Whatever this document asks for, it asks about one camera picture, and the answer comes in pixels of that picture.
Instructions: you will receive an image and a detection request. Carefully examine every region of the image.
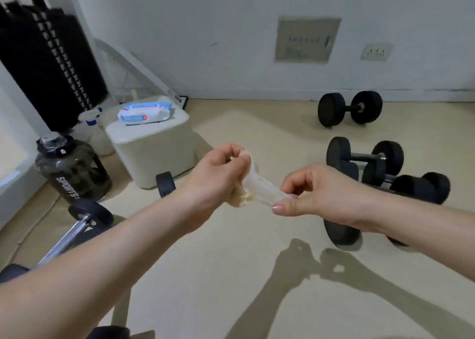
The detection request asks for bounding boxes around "person's right hand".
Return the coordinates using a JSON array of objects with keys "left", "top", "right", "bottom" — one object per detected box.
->
[{"left": 273, "top": 164, "right": 372, "bottom": 232}]

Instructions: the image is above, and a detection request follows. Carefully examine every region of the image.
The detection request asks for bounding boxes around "person's left hand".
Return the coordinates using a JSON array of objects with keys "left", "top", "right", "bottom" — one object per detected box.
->
[{"left": 177, "top": 143, "right": 257, "bottom": 235}]

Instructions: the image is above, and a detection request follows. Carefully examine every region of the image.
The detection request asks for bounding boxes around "person's right forearm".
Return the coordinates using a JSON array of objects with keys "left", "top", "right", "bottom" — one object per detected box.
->
[{"left": 358, "top": 198, "right": 475, "bottom": 281}]

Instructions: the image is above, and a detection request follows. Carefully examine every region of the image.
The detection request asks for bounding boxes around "person's left forearm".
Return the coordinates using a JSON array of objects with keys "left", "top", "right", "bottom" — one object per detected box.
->
[{"left": 0, "top": 196, "right": 193, "bottom": 339}]

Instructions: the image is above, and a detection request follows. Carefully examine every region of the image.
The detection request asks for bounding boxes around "black round dumbbell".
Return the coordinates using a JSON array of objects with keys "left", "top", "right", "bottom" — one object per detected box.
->
[
  {"left": 326, "top": 136, "right": 404, "bottom": 187},
  {"left": 318, "top": 90, "right": 383, "bottom": 129},
  {"left": 362, "top": 172, "right": 451, "bottom": 206},
  {"left": 323, "top": 218, "right": 409, "bottom": 247}
]

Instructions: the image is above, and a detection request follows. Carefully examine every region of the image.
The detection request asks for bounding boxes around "small black dumbbell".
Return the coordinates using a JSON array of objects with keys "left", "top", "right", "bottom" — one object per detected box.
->
[{"left": 155, "top": 171, "right": 177, "bottom": 198}]

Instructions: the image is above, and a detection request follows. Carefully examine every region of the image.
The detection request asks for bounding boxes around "cream square storage box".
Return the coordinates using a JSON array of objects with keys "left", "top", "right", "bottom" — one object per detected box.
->
[{"left": 105, "top": 96, "right": 196, "bottom": 190}]

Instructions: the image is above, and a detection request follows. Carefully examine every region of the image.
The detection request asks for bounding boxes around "blue white wet wipes pack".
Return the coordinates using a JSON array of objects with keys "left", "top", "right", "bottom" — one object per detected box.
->
[{"left": 117, "top": 101, "right": 174, "bottom": 125}]

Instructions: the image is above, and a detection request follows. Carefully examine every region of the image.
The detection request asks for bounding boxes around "white spray bottle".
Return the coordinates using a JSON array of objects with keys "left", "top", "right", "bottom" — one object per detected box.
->
[{"left": 78, "top": 107, "right": 116, "bottom": 156}]

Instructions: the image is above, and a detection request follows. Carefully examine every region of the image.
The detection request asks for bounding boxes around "dark translucent water jug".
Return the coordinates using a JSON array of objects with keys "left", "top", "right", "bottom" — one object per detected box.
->
[{"left": 35, "top": 132, "right": 113, "bottom": 205}]

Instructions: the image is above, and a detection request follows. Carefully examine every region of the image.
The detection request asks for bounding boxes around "black weight stack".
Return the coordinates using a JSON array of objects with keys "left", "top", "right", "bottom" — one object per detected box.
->
[{"left": 0, "top": 0, "right": 110, "bottom": 133}]

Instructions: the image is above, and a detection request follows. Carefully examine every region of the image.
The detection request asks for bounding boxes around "dark rounded object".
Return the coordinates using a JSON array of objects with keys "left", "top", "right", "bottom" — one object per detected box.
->
[{"left": 88, "top": 325, "right": 131, "bottom": 339}]

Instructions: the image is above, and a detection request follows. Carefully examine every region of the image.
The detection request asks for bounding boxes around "white gym machine frame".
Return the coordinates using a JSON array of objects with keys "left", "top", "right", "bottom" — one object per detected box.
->
[{"left": 0, "top": 0, "right": 190, "bottom": 232}]

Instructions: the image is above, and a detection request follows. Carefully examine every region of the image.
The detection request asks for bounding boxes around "grey wall panel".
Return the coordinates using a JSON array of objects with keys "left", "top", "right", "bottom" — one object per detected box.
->
[{"left": 275, "top": 16, "right": 342, "bottom": 65}]

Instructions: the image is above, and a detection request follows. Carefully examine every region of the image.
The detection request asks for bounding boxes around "chrome handle black dumbbell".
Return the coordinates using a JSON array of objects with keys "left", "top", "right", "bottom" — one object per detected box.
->
[{"left": 0, "top": 199, "right": 115, "bottom": 284}]

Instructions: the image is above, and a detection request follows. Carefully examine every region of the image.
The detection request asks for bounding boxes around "white wall socket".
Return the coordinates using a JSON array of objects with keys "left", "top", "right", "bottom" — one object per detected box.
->
[{"left": 360, "top": 43, "right": 394, "bottom": 62}]

